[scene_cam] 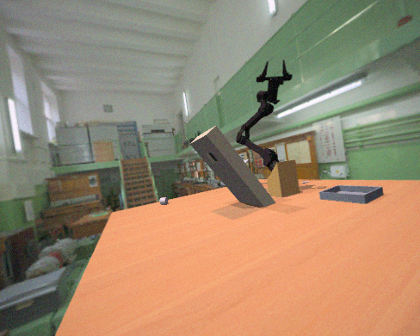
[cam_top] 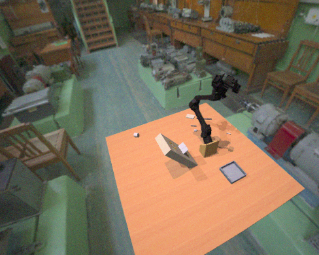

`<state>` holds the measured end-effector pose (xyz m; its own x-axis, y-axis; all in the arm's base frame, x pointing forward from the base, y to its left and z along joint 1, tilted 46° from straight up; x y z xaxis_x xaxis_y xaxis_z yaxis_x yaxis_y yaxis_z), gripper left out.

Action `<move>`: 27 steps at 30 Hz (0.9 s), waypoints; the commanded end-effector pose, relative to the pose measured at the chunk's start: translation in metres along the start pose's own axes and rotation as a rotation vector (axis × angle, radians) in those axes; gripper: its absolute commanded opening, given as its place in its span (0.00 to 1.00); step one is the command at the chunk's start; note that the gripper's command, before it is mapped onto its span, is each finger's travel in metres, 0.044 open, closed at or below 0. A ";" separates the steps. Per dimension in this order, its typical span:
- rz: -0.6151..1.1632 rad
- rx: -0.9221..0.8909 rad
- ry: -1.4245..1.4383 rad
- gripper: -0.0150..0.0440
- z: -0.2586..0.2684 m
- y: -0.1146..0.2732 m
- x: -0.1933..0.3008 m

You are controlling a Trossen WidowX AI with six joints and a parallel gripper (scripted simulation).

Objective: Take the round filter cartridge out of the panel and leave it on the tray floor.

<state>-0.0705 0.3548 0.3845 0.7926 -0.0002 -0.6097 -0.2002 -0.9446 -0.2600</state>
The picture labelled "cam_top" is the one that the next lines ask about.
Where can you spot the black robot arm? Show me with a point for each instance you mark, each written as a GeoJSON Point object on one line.
{"type": "Point", "coordinates": [194, 105]}

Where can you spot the beige service panel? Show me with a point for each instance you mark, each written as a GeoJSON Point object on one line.
{"type": "Point", "coordinates": [174, 152]}

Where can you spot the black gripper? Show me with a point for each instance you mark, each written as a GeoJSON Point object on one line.
{"type": "Point", "coordinates": [226, 85]}

